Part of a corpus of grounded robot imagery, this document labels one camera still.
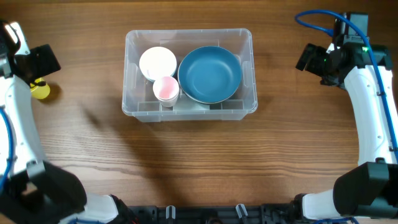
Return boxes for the blue cable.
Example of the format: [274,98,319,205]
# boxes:
[294,9,398,224]
[0,107,103,224]

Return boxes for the dark blue plate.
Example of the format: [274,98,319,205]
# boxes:
[177,45,243,103]

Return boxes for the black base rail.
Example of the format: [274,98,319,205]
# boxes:
[130,204,298,224]

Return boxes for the clear plastic storage container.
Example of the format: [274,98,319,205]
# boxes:
[122,28,258,123]

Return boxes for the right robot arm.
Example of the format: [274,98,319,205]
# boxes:
[289,42,397,222]

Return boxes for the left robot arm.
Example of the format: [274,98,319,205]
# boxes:
[1,20,137,223]

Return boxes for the pale green cup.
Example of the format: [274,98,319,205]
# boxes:
[159,97,178,108]

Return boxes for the yellow cup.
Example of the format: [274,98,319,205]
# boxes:
[30,78,50,100]

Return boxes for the pink cup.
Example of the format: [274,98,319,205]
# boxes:
[152,77,180,102]

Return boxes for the pink bowl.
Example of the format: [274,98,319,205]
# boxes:
[139,47,177,81]

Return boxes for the light blue bowl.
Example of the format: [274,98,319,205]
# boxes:
[144,75,155,83]

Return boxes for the right blue cable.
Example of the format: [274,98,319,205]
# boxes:
[294,9,398,224]

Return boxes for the left blue cable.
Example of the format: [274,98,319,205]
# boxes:
[0,107,103,224]

